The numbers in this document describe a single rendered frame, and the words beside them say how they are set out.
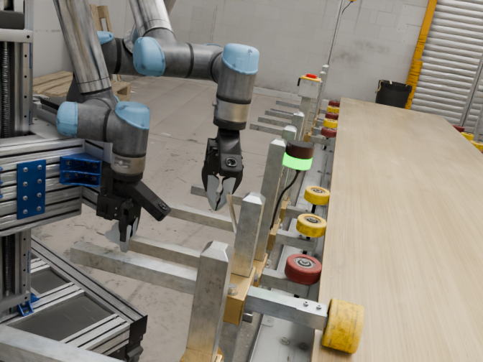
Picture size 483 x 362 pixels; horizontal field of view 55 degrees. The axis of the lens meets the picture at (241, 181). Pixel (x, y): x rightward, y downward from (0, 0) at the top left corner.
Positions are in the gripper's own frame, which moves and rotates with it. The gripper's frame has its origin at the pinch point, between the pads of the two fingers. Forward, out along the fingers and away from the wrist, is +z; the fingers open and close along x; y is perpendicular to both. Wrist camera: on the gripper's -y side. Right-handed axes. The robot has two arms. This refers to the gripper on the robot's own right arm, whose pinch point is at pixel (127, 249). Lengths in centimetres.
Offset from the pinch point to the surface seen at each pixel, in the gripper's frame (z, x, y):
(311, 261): -8.8, -1.5, -43.1
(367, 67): -2, -807, -89
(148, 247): -3.0, 1.5, -5.6
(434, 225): -9, -45, -77
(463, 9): -126, -816, -219
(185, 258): -2.6, 1.5, -15.0
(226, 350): 1.3, 22.7, -30.8
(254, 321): 11.8, -2.8, -33.4
